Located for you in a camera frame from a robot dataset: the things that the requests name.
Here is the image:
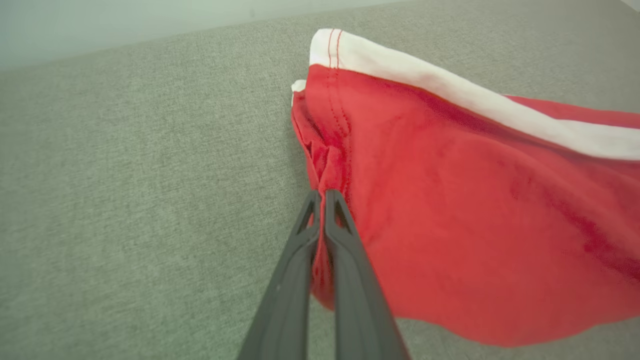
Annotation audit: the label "red shorts with white stripe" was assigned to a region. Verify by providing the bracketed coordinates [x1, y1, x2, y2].
[291, 28, 640, 347]

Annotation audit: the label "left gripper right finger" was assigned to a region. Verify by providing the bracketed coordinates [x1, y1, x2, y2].
[324, 189, 411, 360]

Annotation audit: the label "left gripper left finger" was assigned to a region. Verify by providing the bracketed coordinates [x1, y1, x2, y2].
[239, 190, 322, 360]

